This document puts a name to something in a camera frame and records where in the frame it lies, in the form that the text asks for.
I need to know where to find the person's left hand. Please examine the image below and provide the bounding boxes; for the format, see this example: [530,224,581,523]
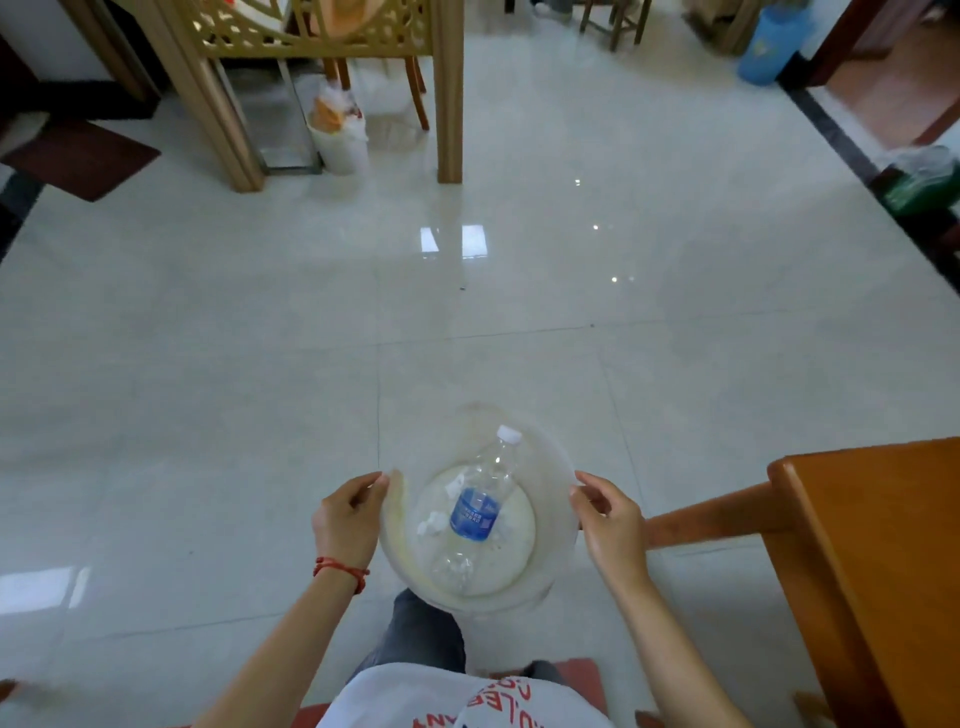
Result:
[312,471,392,573]

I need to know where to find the person's right hand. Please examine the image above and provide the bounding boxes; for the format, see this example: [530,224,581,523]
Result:
[569,471,651,598]

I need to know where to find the clear plastic waste bin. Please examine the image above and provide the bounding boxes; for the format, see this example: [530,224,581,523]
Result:
[378,403,581,618]

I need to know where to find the person's right forearm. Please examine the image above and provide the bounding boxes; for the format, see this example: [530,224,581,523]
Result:
[613,571,756,728]

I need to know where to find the person's left forearm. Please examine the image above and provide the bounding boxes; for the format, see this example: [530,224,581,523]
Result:
[193,561,363,728]

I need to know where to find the blue label plastic bottle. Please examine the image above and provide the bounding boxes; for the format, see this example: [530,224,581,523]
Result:
[449,424,525,543]

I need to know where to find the crushed clear plastic bottle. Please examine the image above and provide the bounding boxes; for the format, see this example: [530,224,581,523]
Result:
[430,550,478,595]

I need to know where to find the person's grey trousers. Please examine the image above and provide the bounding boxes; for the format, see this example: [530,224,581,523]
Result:
[351,588,565,685]

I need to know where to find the person's white printed shirt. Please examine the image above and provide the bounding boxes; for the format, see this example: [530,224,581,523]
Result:
[318,663,615,728]

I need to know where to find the orange wooden table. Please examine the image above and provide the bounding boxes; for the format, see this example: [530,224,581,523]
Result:
[765,436,960,728]

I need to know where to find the white bin with bag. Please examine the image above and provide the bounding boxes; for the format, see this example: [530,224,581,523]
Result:
[306,78,373,178]

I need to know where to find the wooden lattice screen partition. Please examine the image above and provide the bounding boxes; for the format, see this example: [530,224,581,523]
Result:
[58,0,467,195]

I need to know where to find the wooden chair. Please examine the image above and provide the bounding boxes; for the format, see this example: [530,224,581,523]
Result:
[288,0,433,133]

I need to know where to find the dark red doormat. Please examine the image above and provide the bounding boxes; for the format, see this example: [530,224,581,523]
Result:
[0,118,163,204]

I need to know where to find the green bin with bag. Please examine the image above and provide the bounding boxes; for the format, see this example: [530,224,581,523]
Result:
[880,145,960,220]

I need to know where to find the wooden stool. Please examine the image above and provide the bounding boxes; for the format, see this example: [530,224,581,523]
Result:
[576,0,654,54]

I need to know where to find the blue plastic bin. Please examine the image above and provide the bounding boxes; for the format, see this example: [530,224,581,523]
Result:
[736,2,816,87]

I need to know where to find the red string bracelet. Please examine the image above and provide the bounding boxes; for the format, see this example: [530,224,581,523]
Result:
[312,555,372,596]

